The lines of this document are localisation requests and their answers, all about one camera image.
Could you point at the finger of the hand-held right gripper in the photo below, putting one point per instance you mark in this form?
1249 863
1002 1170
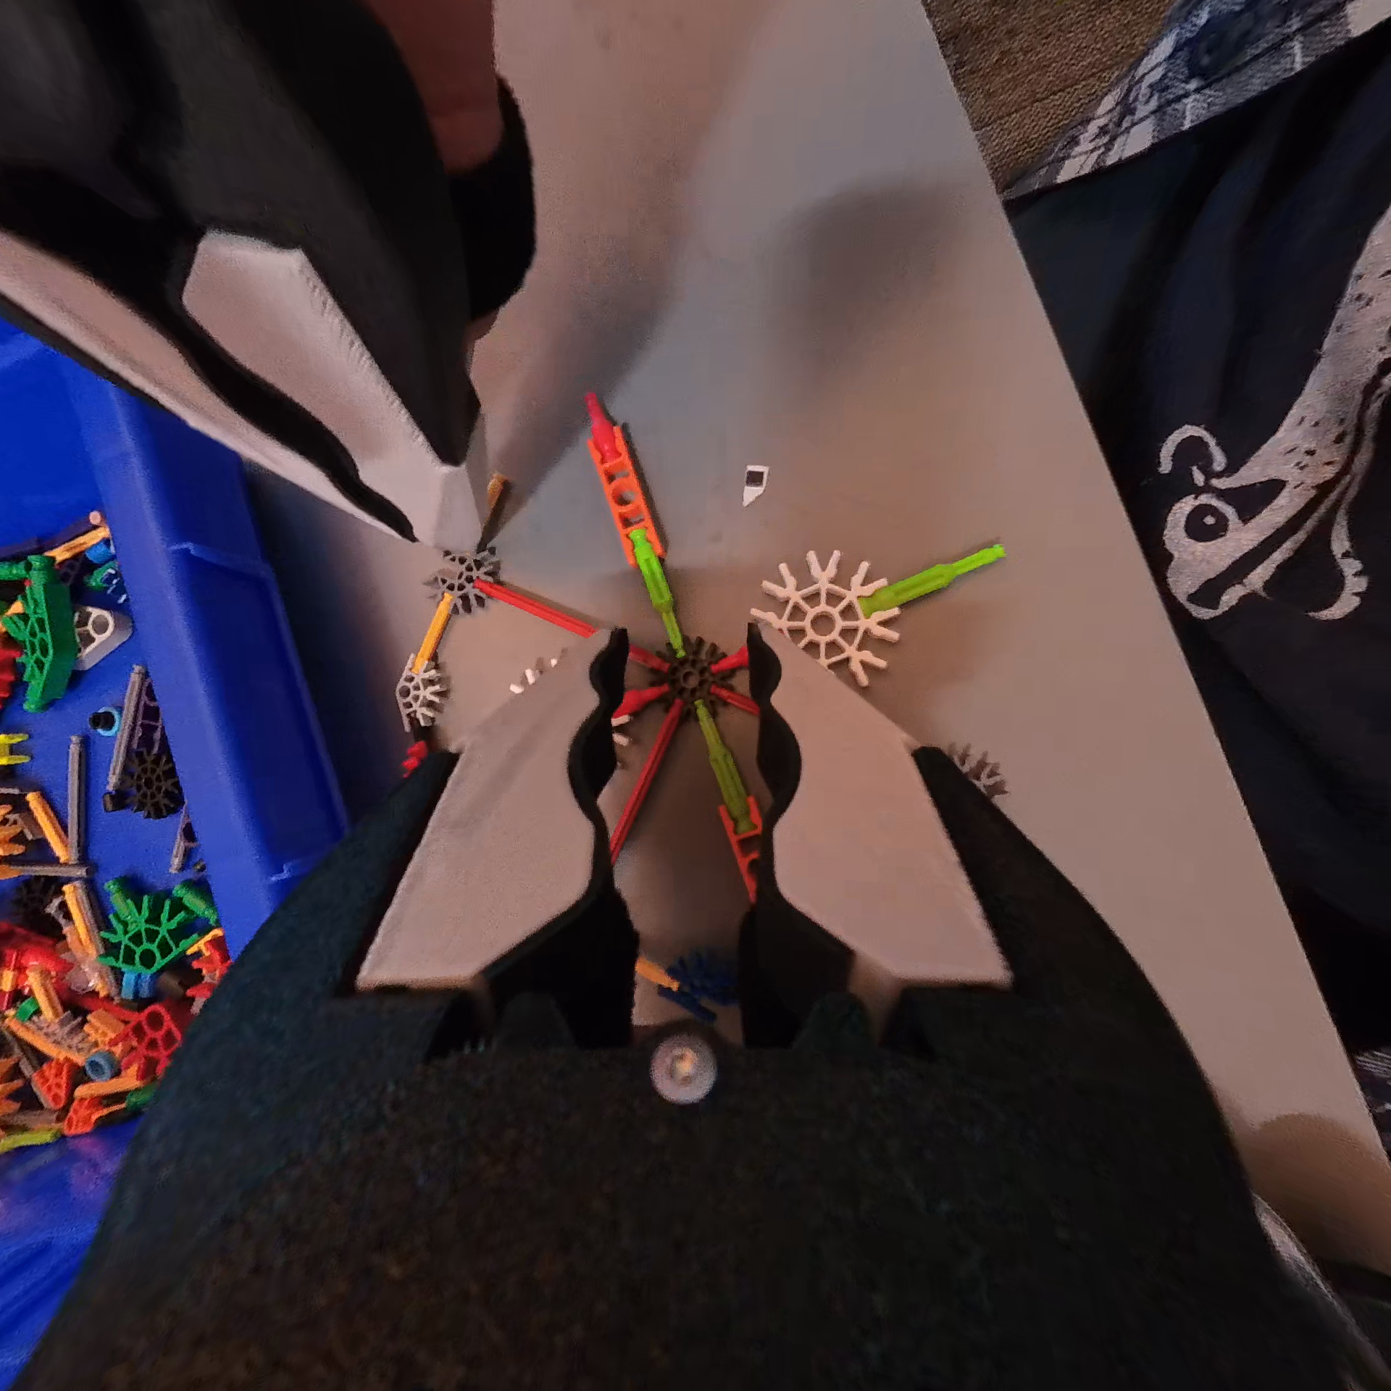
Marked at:
108 325
314 349

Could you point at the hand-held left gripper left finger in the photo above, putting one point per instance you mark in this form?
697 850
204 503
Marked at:
489 846

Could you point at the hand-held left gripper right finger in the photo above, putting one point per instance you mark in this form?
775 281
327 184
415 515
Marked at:
880 859

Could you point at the yellow plastic rod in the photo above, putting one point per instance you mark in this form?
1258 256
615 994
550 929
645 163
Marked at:
494 497

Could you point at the colourful construction wheel model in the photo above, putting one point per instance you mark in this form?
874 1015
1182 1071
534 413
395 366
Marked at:
697 673

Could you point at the blue plastic bin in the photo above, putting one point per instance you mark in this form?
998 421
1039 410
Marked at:
217 652

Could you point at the pile of colourful construction pieces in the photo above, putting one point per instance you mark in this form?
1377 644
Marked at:
140 946

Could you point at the person's right hand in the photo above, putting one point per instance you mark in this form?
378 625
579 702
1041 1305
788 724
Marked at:
462 99

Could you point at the small white paper scrap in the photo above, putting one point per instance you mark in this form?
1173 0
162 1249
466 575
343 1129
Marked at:
756 485

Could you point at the person's dark printed shirt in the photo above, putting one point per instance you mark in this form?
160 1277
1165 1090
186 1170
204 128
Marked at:
1195 325

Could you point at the person in dark printed shirt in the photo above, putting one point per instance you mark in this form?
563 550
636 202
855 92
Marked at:
1195 64

